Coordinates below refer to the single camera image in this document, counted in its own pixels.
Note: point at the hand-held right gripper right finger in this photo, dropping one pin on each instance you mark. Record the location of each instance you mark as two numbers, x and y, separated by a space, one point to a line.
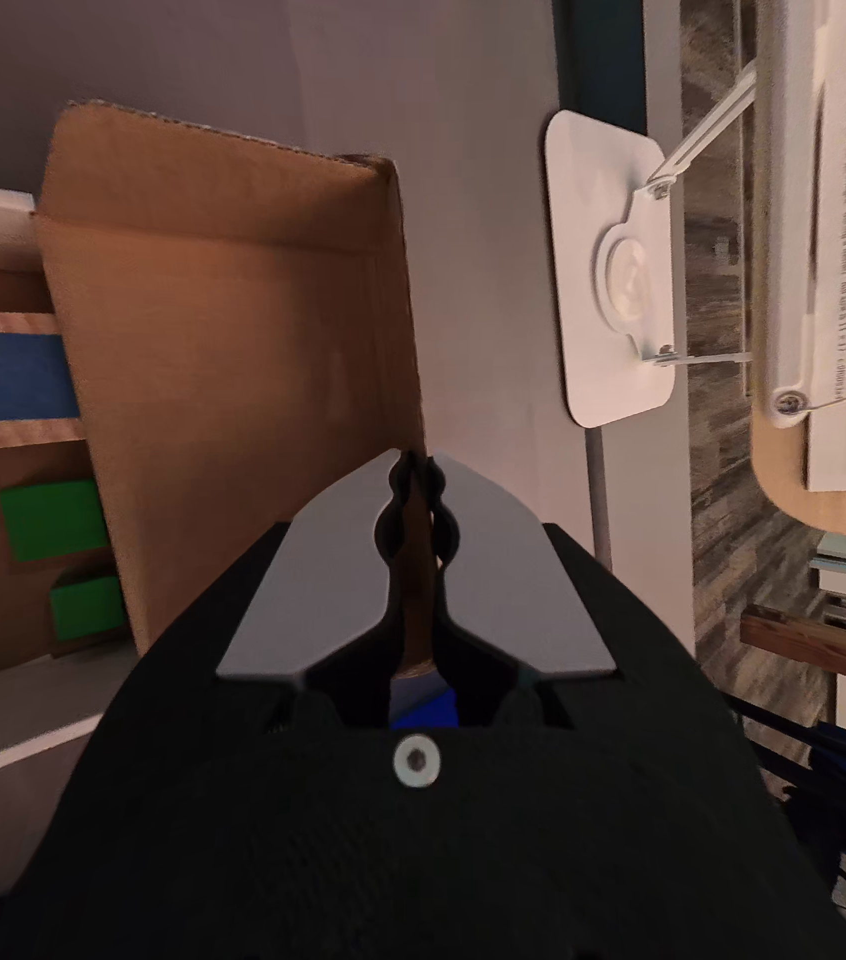
520 592

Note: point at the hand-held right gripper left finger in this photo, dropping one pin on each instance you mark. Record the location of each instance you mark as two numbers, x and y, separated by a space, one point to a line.
318 592

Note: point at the blue plastic bin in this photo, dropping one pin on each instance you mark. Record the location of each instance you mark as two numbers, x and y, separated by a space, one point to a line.
427 712

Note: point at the green cube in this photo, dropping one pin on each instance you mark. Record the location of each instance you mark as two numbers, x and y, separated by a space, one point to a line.
55 521
89 607

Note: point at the white cardboard mailer box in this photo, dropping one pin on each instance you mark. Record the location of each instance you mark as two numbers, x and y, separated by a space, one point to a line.
228 337

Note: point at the blue cube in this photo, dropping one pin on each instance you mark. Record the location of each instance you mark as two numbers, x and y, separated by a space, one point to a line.
3 375

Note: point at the wooden furniture leg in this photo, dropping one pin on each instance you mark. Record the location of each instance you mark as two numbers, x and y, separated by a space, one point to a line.
820 645

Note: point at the white document stand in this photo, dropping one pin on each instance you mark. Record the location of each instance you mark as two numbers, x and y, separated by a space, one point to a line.
588 225

